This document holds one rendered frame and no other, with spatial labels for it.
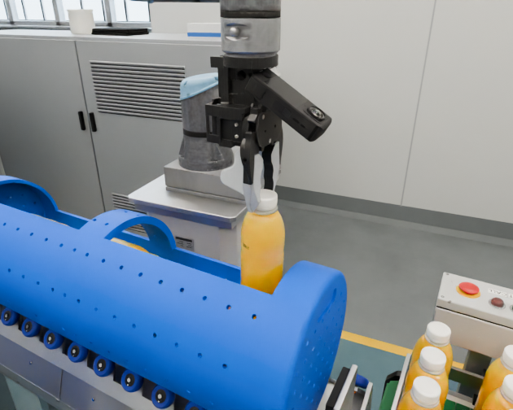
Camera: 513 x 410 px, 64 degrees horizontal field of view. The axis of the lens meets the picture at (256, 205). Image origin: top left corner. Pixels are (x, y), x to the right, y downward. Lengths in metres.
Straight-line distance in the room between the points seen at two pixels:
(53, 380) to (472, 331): 0.87
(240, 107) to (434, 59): 2.77
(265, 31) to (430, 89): 2.80
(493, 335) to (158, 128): 2.07
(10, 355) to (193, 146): 0.66
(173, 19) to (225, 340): 3.09
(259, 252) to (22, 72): 2.73
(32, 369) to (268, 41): 0.88
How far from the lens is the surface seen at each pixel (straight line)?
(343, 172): 3.51
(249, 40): 0.52
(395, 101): 3.31
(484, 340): 0.92
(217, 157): 1.09
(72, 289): 0.80
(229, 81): 0.57
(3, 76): 3.34
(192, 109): 1.06
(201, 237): 1.08
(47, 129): 3.17
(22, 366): 1.15
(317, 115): 0.53
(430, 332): 0.82
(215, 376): 0.64
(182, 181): 1.11
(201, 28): 2.45
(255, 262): 0.62
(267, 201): 0.59
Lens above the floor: 1.60
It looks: 26 degrees down
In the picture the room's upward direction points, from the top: straight up
